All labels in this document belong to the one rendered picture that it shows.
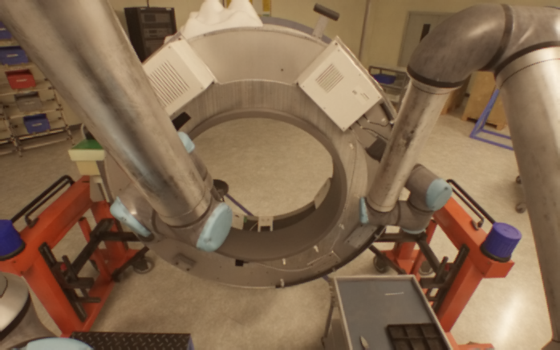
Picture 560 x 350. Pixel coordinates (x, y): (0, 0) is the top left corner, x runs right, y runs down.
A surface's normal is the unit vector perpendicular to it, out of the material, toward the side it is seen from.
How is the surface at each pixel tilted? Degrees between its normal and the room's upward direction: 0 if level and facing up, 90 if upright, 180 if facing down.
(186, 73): 90
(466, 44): 84
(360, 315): 0
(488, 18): 57
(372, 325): 0
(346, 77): 90
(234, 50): 90
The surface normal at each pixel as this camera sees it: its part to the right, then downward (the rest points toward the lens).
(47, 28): 0.30, 0.70
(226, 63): 0.03, 0.51
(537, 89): -0.79, -0.29
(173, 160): 0.88, 0.29
